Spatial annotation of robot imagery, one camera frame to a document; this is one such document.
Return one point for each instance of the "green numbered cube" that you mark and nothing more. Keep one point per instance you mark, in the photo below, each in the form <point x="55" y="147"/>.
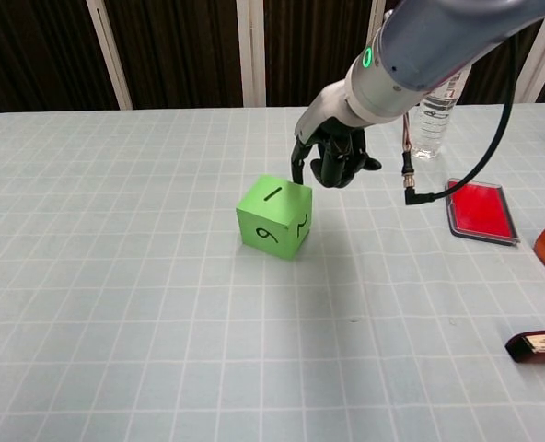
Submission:
<point x="268" y="216"/>

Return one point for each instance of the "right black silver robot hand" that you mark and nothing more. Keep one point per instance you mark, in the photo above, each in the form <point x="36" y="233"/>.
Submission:
<point x="337" y="152"/>

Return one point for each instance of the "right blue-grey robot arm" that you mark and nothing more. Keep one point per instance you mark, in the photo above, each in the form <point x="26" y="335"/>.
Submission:
<point x="429" y="46"/>

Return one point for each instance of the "dark red closed book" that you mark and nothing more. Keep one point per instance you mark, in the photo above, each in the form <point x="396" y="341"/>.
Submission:
<point x="541" y="345"/>

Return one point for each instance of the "clear plastic water bottle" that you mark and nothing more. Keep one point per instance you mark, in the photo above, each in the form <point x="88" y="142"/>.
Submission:
<point x="433" y="124"/>

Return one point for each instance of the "red ink pad case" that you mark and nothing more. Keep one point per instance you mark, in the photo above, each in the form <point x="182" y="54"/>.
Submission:
<point x="482" y="212"/>

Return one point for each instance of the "pale blue grid tablecloth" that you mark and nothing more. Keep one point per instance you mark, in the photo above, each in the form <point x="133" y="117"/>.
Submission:
<point x="162" y="322"/>

